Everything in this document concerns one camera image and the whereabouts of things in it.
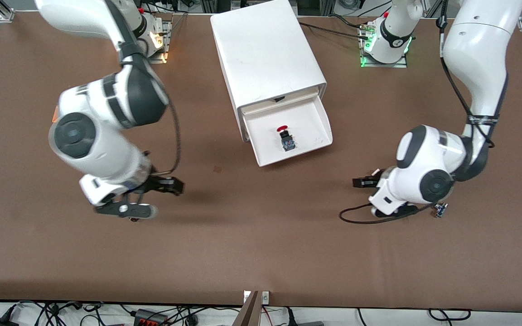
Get white drawer cabinet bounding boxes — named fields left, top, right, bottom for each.
left=210, top=0, right=327, bottom=143

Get red push button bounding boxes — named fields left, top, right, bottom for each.
left=276, top=125, right=296, bottom=152

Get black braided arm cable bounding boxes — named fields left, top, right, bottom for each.
left=339, top=0, right=496, bottom=225
left=145, top=97, right=183, bottom=176

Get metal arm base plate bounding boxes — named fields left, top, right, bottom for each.
left=360, top=23, right=409, bottom=68
left=150, top=20, right=172, bottom=64

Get thick black table cable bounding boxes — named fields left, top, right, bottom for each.
left=298, top=21, right=370, bottom=40

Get thin black table cable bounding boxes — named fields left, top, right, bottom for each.
left=328, top=13, right=367, bottom=29

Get black orange power strip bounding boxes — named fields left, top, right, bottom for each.
left=134, top=309, right=169, bottom=326

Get black looped floor cable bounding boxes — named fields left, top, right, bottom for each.
left=429, top=309, right=471, bottom=322

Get white plastic drawer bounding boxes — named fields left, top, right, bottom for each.
left=243, top=96, right=334, bottom=167
left=239, top=88, right=319, bottom=115

